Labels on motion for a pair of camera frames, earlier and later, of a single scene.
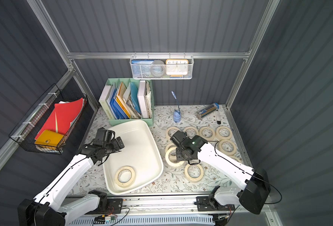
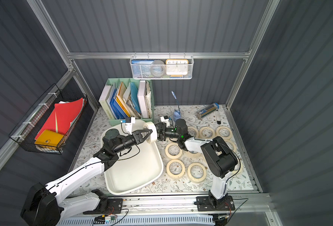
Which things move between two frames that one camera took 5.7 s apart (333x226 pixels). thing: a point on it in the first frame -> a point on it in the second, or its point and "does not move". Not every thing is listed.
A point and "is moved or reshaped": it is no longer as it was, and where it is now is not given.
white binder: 141,99 does not move
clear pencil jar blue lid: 207,109 does not move
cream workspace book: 103,100 does not move
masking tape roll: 130,182 -> 153,137
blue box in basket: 142,68 does not move
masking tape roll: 167,134 is moved or reshaped
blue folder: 117,110 does not move
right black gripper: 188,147 -> 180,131
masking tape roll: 180,162 -> 175,169
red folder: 64,113 does not move
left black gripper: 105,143 -> 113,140
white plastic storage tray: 139,160 does not move
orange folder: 122,103 does not move
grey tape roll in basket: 157,68 does not move
